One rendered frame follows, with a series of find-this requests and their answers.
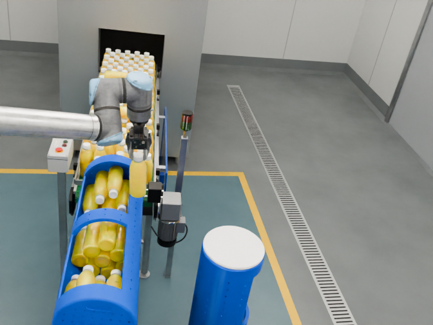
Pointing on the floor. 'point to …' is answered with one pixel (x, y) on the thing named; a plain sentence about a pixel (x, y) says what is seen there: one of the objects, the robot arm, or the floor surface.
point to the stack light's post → (177, 191)
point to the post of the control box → (62, 217)
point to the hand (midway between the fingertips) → (138, 156)
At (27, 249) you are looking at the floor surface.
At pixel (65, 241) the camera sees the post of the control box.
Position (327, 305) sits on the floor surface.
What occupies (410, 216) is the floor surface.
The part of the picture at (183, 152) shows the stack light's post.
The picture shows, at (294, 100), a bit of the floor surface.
